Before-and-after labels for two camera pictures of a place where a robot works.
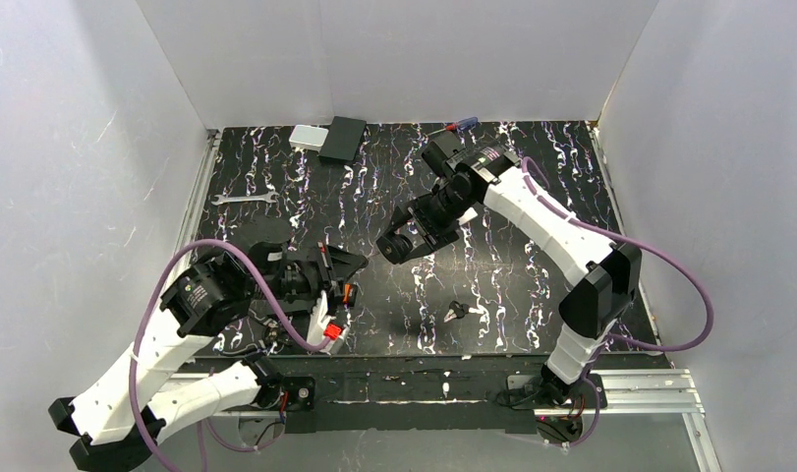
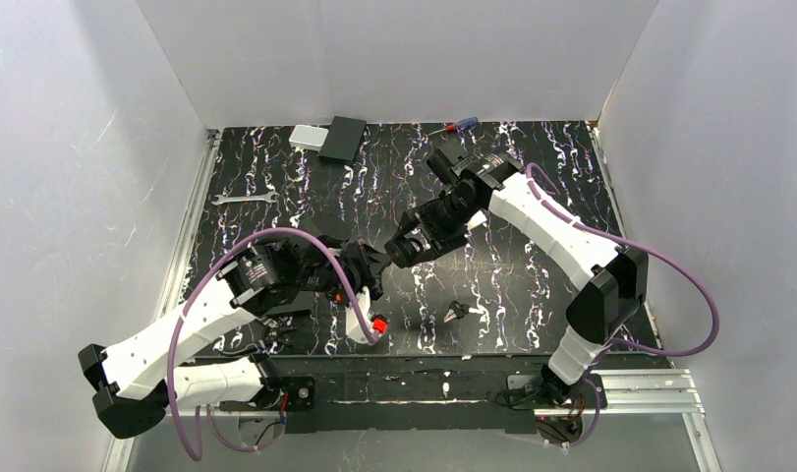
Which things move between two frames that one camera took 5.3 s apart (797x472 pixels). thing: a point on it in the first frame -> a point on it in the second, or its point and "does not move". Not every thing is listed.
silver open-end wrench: (269, 197) does not move
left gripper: (322, 274) -> (357, 268)
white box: (308, 137) does not move
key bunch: (460, 310) does not move
